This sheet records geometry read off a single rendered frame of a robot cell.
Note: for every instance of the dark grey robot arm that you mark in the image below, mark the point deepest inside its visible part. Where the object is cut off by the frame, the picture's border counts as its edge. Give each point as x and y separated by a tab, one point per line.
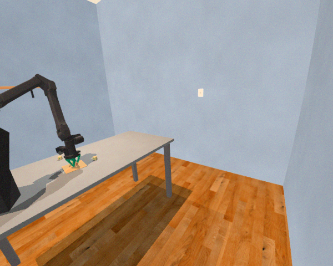
49	88

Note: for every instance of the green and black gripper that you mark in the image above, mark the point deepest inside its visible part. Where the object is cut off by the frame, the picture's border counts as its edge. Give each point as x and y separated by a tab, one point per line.
72	155

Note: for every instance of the orange flat mat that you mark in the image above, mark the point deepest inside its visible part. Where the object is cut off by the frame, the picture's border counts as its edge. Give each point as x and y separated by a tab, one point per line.
68	168

